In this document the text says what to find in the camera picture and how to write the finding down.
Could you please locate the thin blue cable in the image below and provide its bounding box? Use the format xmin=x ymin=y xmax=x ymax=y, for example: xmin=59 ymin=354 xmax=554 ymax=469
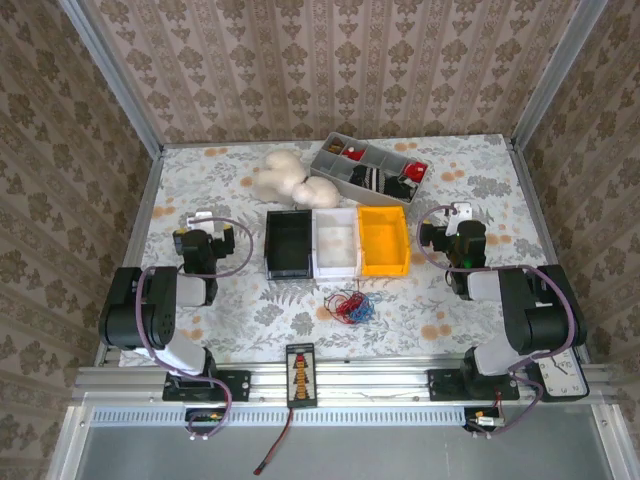
xmin=347 ymin=292 xmax=384 ymax=324

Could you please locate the thin red cable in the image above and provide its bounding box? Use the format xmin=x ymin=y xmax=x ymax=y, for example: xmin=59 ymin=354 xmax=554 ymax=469
xmin=323 ymin=291 xmax=369 ymax=324

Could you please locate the yellow storage bin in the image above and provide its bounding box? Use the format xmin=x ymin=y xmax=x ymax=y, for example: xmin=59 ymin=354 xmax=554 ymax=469
xmin=356 ymin=205 xmax=412 ymax=278

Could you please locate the black fabric item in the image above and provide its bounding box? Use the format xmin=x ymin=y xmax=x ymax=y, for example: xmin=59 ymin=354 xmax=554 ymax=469
xmin=384 ymin=174 xmax=419 ymax=204

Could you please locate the black storage bin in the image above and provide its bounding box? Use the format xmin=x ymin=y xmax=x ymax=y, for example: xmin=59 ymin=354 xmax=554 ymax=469
xmin=264 ymin=209 xmax=317 ymax=281

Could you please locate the red round item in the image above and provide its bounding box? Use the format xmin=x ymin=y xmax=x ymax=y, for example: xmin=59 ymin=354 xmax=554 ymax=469
xmin=402 ymin=160 xmax=429 ymax=183

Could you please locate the white plush toy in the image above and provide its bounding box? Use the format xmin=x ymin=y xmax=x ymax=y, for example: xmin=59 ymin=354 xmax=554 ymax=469
xmin=249 ymin=148 xmax=339 ymax=210

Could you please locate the black white striped cloth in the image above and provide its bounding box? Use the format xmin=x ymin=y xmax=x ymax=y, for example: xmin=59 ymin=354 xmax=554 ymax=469
xmin=348 ymin=164 xmax=389 ymax=194

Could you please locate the grey compartment organizer tray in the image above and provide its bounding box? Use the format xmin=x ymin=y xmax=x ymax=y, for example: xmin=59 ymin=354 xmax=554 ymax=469
xmin=309 ymin=131 xmax=432 ymax=207

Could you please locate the white storage bin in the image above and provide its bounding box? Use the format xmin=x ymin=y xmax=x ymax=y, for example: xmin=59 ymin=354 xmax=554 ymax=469
xmin=312 ymin=208 xmax=362 ymax=280

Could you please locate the black power connector board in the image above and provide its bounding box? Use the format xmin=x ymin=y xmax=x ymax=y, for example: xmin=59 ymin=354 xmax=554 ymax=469
xmin=284 ymin=342 xmax=319 ymax=407

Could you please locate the black connector box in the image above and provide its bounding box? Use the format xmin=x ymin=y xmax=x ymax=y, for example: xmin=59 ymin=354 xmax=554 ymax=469
xmin=184 ymin=408 xmax=225 ymax=432
xmin=463 ymin=407 xmax=505 ymax=434

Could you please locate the black white analog clock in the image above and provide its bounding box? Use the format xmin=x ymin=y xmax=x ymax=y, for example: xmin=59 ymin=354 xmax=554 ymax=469
xmin=537 ymin=347 xmax=590 ymax=404

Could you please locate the grey metal panel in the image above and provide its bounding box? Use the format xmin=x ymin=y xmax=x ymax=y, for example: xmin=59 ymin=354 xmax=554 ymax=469
xmin=74 ymin=425 xmax=617 ymax=480

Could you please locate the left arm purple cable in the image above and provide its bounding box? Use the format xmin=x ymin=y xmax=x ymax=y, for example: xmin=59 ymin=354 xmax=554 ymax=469
xmin=138 ymin=216 xmax=254 ymax=441

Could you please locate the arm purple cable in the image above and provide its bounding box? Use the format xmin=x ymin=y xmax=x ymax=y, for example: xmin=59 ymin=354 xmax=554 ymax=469
xmin=138 ymin=216 xmax=254 ymax=441
xmin=416 ymin=204 xmax=589 ymax=437

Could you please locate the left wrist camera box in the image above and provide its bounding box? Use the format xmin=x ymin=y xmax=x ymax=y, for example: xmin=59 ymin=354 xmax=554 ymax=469
xmin=186 ymin=211 xmax=217 ymax=232

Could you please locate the aluminium table side rail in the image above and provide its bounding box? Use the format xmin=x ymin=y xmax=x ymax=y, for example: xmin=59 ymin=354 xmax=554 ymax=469
xmin=92 ymin=147 xmax=166 ymax=369
xmin=504 ymin=137 xmax=592 ymax=361

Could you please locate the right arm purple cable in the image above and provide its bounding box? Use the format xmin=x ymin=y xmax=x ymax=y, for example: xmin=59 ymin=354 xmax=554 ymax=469
xmin=416 ymin=204 xmax=589 ymax=437

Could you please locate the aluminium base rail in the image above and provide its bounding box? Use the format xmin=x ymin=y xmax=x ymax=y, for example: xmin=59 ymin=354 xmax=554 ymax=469
xmin=74 ymin=362 xmax=612 ymax=404

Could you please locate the aluminium frame post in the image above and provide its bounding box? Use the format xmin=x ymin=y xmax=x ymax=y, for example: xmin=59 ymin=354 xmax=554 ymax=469
xmin=58 ymin=0 xmax=166 ymax=156
xmin=509 ymin=0 xmax=609 ymax=151

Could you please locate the white slotted cable duct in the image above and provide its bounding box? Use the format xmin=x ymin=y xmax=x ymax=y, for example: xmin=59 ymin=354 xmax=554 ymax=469
xmin=89 ymin=405 xmax=601 ymax=429

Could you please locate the red black power wire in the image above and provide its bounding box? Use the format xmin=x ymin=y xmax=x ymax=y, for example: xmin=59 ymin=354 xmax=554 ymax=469
xmin=254 ymin=404 xmax=296 ymax=474

